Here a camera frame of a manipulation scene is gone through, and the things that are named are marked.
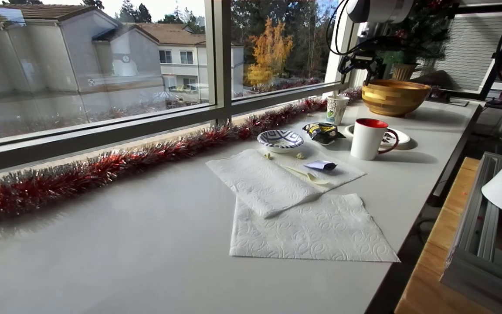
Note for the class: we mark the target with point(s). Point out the wooden bowl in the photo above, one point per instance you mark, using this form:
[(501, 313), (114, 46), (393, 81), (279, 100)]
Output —
[(396, 99)]

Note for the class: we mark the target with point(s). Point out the potted green plant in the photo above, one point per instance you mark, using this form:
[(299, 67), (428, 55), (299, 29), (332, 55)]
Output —
[(419, 36)]

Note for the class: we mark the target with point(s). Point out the grey metal frame rack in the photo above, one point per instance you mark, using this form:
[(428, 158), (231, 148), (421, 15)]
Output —
[(483, 256)]

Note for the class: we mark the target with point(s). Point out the pale yellow plastic fork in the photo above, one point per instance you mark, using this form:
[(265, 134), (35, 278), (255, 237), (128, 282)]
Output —
[(299, 172)]

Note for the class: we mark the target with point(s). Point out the grey window frame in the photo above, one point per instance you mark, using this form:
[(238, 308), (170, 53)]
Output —
[(222, 59)]

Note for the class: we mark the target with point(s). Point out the white paper napkin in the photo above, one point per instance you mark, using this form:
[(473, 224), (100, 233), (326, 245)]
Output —
[(262, 184), (314, 233)]

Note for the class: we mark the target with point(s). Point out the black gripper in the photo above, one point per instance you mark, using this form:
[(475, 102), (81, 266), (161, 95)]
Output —
[(358, 62)]

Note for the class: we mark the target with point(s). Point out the white saucer plate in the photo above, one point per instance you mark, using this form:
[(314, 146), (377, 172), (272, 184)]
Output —
[(403, 139)]

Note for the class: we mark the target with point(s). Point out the white mug red inside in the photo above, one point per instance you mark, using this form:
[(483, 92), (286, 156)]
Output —
[(367, 142)]

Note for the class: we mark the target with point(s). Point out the red silver tinsel garland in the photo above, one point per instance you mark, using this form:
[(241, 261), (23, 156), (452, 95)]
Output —
[(88, 175)]

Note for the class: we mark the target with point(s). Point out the white patterned paper cup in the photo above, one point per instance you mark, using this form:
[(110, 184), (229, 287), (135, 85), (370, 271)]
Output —
[(337, 109)]

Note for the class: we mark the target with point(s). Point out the small blue-white foil packet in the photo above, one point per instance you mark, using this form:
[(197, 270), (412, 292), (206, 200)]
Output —
[(321, 167)]

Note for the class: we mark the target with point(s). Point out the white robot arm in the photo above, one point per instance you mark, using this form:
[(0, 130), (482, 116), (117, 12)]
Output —
[(382, 10)]

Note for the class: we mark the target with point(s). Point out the black yellow popcorn snack bag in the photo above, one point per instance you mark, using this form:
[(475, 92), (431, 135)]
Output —
[(321, 132)]

